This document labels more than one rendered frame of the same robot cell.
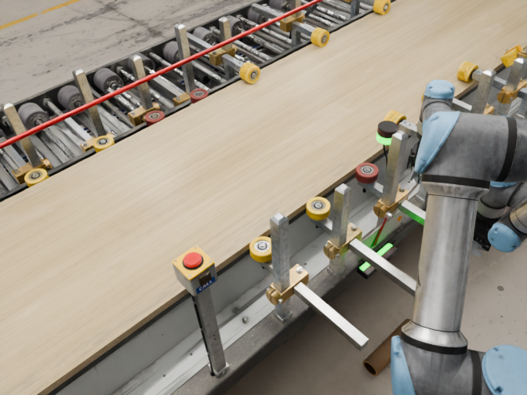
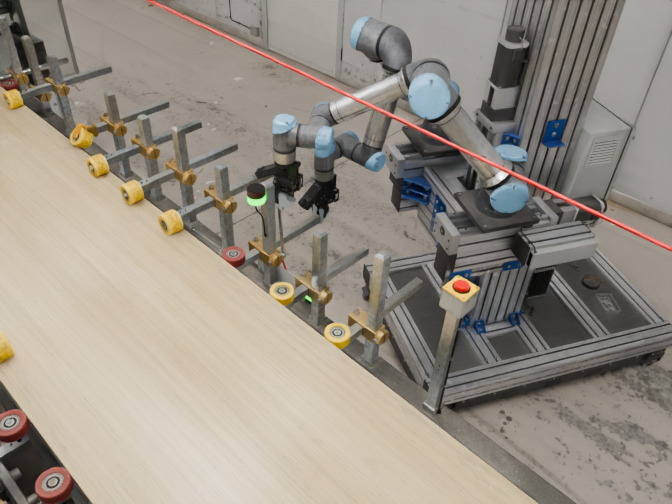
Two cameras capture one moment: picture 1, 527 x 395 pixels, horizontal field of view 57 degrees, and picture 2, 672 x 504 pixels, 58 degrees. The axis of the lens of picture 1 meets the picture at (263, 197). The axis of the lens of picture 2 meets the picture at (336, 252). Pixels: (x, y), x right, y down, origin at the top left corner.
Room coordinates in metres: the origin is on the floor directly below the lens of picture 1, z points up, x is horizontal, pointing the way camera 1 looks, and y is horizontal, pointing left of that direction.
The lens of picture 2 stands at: (1.17, 1.24, 2.30)
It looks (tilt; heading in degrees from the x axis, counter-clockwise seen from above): 41 degrees down; 261
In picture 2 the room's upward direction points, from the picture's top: 3 degrees clockwise
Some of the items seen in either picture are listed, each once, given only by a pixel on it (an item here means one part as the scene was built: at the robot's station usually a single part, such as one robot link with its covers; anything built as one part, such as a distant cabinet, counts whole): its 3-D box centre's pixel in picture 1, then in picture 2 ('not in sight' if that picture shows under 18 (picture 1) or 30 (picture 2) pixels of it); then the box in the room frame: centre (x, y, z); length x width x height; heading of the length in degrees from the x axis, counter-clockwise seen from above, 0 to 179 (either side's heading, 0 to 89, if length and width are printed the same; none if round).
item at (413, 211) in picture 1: (408, 209); (275, 242); (1.13, -0.50, 0.84); 0.43 x 0.03 x 0.04; 39
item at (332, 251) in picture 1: (342, 242); (313, 288); (1.01, -0.25, 0.84); 0.13 x 0.06 x 0.05; 129
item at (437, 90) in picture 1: (437, 103); (285, 133); (1.09, -0.48, 1.31); 0.09 x 0.08 x 0.11; 164
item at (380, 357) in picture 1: (391, 346); not in sight; (1.04, -0.53, 0.04); 0.30 x 0.08 x 0.08; 129
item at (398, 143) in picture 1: (390, 190); (269, 239); (1.15, -0.42, 0.92); 0.03 x 0.03 x 0.48; 39
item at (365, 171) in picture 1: (365, 180); (234, 264); (1.28, -0.37, 0.85); 0.08 x 0.08 x 0.11
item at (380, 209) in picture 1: (390, 201); (265, 252); (1.17, -0.44, 0.85); 0.13 x 0.06 x 0.05; 129
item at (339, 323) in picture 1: (307, 296); (378, 313); (0.81, -0.11, 0.84); 0.43 x 0.03 x 0.04; 39
